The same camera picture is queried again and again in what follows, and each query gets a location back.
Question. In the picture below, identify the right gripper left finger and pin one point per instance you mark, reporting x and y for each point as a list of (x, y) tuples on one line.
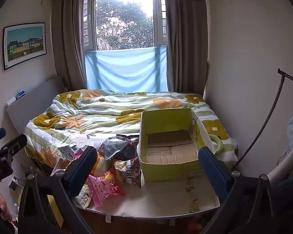
[(35, 213)]

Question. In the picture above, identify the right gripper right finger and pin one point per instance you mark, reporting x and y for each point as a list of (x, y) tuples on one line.
[(246, 202)]

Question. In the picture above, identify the pink snack bag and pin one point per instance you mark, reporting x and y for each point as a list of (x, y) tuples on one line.
[(103, 187)]

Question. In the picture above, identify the yellow chip bag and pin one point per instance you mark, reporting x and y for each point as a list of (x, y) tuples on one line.
[(101, 166)]

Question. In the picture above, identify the brown potato chip bag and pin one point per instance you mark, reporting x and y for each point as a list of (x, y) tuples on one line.
[(128, 171)]

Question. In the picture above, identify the silver blue snack bag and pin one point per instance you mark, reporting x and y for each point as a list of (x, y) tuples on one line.
[(120, 147)]

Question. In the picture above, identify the person's left hand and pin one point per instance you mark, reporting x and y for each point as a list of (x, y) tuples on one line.
[(5, 212)]

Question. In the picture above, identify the green crescent plush toy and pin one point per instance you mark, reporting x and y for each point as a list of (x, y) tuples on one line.
[(218, 141)]

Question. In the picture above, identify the white object on headboard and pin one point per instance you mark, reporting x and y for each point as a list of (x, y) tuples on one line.
[(11, 101)]

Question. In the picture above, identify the grey bed headboard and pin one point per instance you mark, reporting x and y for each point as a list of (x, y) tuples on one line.
[(34, 102)]

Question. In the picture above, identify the blue object on headboard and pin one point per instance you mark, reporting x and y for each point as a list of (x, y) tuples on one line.
[(20, 94)]

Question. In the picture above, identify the floral striped duvet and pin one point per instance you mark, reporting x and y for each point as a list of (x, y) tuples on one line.
[(88, 117)]

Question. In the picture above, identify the green cardboard box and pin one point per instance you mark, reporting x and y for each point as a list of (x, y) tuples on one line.
[(169, 142)]

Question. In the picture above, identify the framed harbour picture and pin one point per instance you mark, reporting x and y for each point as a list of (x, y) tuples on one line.
[(22, 42)]

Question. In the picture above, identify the right brown curtain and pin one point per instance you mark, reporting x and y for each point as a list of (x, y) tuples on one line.
[(187, 46)]

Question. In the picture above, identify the brown curtain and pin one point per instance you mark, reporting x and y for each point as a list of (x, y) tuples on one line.
[(187, 46), (67, 42)]

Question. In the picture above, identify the light blue window cloth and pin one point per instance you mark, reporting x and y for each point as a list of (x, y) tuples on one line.
[(128, 71)]

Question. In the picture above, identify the left brown curtain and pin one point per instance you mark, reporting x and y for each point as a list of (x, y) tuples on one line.
[(67, 42)]

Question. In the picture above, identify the white window frame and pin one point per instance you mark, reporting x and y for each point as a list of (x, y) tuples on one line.
[(124, 24)]

